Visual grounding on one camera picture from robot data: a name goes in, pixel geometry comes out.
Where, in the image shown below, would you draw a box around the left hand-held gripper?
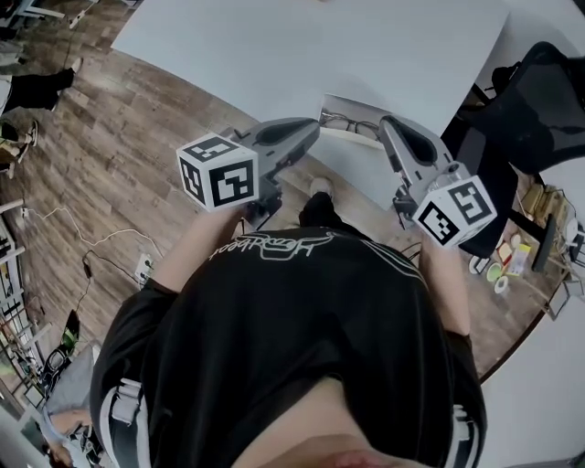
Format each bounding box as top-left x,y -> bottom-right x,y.
176,117 -> 322,230

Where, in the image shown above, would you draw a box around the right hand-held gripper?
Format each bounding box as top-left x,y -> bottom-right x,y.
378,114 -> 498,250

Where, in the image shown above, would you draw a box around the thin dark-framed glasses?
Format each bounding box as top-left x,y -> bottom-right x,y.
322,112 -> 381,134

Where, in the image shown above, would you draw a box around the white glasses case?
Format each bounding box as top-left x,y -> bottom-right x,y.
319,93 -> 392,148

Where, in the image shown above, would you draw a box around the person's right forearm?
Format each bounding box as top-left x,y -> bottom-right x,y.
418,239 -> 473,338

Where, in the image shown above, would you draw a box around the person's left forearm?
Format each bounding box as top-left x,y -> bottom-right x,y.
154,208 -> 244,293

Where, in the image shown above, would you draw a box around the yellow small box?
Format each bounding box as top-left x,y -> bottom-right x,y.
505,243 -> 533,277

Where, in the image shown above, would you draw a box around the tan paper bag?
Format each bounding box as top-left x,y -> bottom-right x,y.
519,182 -> 569,221

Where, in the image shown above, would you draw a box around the black desk leg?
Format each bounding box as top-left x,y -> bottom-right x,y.
531,213 -> 559,274

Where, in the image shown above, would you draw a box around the person's white shoe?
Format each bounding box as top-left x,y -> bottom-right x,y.
309,176 -> 335,198

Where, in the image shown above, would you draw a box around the person's black trouser leg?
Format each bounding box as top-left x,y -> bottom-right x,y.
298,191 -> 345,231

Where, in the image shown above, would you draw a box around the white power strip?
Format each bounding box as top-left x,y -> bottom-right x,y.
134,252 -> 159,283

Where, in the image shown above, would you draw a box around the black mesh office chair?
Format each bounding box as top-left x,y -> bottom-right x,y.
440,40 -> 585,258

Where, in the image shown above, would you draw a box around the person's black printed shirt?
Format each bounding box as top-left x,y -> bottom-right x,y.
89,225 -> 488,468

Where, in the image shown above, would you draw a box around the metal storage shelf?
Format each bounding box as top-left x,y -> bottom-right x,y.
0,207 -> 49,412

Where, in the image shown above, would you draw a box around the grey fabric bag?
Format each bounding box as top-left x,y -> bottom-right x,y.
44,341 -> 98,415

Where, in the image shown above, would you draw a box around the person's face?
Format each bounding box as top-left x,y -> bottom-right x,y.
235,378 -> 394,468

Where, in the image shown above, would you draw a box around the white floor cable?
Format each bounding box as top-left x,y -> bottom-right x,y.
21,207 -> 162,262

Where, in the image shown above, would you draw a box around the black cable with adapter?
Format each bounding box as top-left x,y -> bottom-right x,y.
71,249 -> 141,324

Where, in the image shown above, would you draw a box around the grey backpack strap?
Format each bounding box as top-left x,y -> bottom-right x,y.
108,378 -> 153,468
451,403 -> 480,468

